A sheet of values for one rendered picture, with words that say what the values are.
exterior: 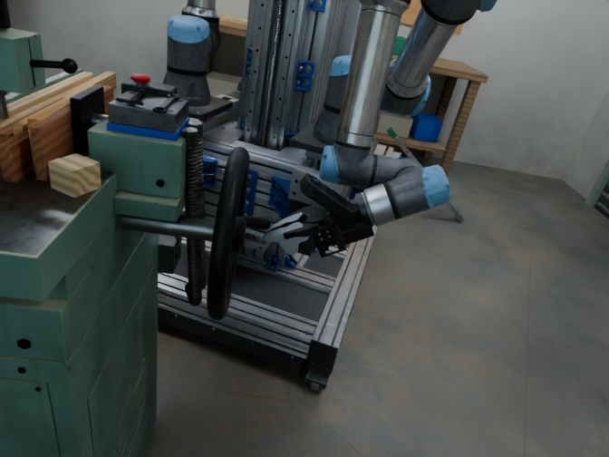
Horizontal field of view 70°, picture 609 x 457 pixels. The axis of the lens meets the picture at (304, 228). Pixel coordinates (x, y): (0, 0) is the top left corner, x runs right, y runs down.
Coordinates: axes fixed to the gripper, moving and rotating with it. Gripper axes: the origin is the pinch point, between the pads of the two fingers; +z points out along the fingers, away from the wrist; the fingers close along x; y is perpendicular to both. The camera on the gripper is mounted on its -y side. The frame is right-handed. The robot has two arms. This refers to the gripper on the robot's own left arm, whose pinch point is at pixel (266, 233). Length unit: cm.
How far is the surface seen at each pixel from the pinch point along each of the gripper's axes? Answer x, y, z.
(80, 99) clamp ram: -9.7, -35.6, 13.3
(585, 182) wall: 272, 198, -205
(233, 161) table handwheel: -13.6, -20.1, -4.1
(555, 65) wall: 308, 100, -205
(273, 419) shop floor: 15, 71, 29
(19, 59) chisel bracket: -13.0, -42.8, 15.8
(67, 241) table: -29.0, -22.9, 14.4
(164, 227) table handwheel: -12.1, -13.6, 11.5
